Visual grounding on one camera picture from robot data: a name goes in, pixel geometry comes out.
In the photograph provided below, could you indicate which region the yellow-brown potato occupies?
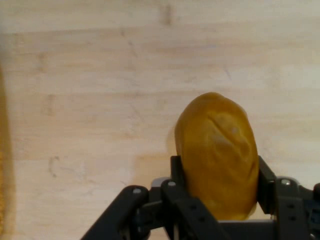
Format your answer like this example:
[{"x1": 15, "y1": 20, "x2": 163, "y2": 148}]
[{"x1": 174, "y1": 91, "x2": 260, "y2": 222}]

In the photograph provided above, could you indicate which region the woven wicker basket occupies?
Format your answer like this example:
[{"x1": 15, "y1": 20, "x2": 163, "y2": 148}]
[{"x1": 0, "y1": 62, "x2": 16, "y2": 240}]

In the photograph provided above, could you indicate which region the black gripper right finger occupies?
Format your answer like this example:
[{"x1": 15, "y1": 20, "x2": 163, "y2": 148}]
[{"x1": 255, "y1": 154, "x2": 320, "y2": 240}]

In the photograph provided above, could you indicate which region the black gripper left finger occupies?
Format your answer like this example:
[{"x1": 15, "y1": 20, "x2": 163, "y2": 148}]
[{"x1": 80, "y1": 154, "x2": 226, "y2": 240}]

